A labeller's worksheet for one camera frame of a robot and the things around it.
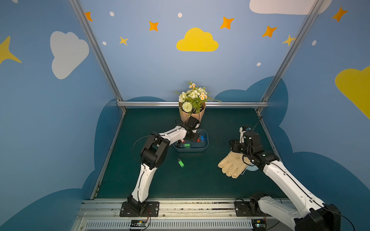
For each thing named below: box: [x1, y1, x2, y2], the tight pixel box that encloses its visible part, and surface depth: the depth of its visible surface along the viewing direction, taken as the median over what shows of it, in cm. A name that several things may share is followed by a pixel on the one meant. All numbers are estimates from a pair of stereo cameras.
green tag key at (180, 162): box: [177, 157, 185, 168], surface depth 93 cm
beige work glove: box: [217, 151, 252, 179], surface depth 90 cm
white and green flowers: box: [173, 81, 222, 114], surface depth 88 cm
